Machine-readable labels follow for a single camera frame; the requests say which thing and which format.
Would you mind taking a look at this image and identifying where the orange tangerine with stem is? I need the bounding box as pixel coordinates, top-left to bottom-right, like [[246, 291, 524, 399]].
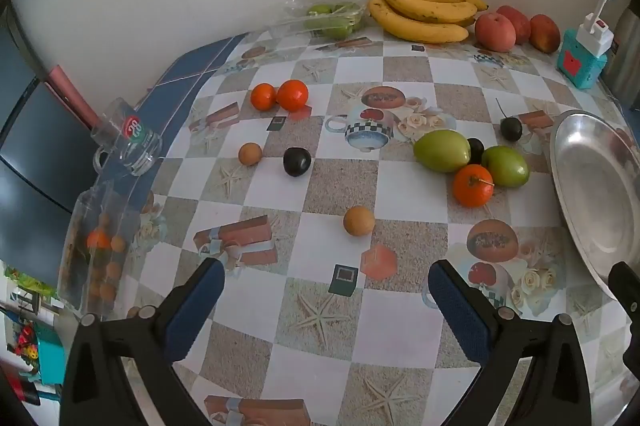
[[452, 163, 496, 208]]

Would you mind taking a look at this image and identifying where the yellow banana bunch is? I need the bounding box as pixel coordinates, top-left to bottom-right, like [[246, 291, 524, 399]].
[[368, 0, 489, 44]]

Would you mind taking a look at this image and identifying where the checkered printed tablecloth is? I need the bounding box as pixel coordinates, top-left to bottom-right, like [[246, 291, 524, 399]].
[[50, 31, 640, 426]]

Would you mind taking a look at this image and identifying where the pile of small green fruits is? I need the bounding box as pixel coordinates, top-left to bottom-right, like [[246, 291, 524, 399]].
[[306, 2, 365, 40]]

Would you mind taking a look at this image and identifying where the clear plastic longan box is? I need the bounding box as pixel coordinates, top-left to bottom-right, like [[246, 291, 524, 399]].
[[56, 186, 143, 322]]

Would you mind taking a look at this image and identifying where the large green jujube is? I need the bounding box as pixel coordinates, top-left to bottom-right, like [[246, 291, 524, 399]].
[[413, 129, 472, 174], [481, 145, 531, 188]]

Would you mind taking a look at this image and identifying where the red apple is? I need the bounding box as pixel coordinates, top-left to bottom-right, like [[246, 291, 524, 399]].
[[496, 5, 532, 45], [529, 14, 562, 54], [474, 12, 517, 53]]

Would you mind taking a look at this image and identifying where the round steel plate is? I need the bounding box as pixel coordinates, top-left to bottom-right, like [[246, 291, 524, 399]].
[[549, 110, 640, 302]]

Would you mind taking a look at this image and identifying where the teal plastic bin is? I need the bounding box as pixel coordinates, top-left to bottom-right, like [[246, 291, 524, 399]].
[[30, 326, 68, 387]]

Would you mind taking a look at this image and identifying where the pink board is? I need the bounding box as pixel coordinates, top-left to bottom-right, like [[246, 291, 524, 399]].
[[46, 65, 101, 132]]

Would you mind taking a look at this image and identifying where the dark blue furniture panel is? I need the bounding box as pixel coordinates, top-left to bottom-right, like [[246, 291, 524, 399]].
[[0, 1, 101, 289]]

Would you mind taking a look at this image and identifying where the teal toy box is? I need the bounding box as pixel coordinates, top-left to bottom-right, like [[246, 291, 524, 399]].
[[556, 28, 608, 89]]

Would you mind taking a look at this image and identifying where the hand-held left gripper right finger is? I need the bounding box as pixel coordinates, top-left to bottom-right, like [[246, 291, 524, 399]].
[[427, 258, 598, 426]]

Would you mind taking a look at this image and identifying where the small boxed tangerine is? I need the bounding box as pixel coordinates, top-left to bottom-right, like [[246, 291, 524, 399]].
[[86, 228, 111, 251]]

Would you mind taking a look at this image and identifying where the dark purple plum with stem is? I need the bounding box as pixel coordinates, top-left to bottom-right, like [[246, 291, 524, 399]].
[[495, 97, 524, 143]]

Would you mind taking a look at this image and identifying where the pile of brown longans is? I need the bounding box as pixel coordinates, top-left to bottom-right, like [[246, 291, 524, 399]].
[[85, 211, 128, 307]]

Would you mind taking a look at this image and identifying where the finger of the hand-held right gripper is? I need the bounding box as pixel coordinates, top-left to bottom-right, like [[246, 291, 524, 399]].
[[608, 260, 640, 307]]

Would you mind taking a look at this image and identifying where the clear plastic fruit tray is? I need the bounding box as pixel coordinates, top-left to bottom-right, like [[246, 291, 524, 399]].
[[270, 0, 368, 41]]

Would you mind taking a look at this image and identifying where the round brown longan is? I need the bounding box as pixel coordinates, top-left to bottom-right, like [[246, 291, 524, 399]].
[[238, 142, 262, 167], [342, 205, 376, 238]]

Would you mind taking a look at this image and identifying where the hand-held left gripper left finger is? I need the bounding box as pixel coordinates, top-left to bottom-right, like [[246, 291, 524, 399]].
[[59, 257, 226, 426]]

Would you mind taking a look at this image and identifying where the glass mug with red label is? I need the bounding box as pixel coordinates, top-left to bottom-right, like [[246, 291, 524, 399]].
[[90, 97, 163, 177]]

